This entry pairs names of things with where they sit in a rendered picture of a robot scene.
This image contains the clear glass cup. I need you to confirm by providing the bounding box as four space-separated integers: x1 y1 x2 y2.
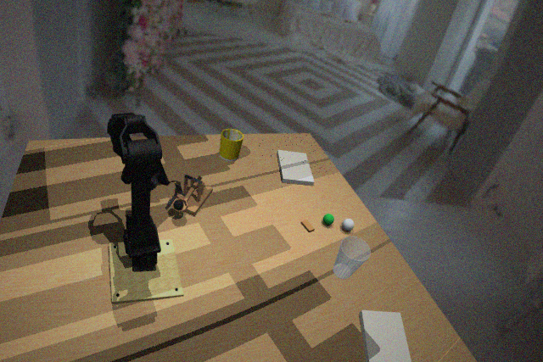
333 236 371 280

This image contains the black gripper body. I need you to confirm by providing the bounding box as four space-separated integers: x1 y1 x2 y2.
150 172 158 191

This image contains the yellow mug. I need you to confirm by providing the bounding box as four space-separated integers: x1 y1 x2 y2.
220 129 244 161

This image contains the grey ball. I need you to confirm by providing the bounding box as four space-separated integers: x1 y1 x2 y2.
342 219 355 231

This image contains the green ball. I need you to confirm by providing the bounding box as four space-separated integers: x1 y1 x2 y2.
323 214 334 225

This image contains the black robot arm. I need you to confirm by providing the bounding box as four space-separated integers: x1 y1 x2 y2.
107 113 162 272

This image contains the black ball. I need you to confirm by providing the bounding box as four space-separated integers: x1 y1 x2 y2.
173 200 183 210

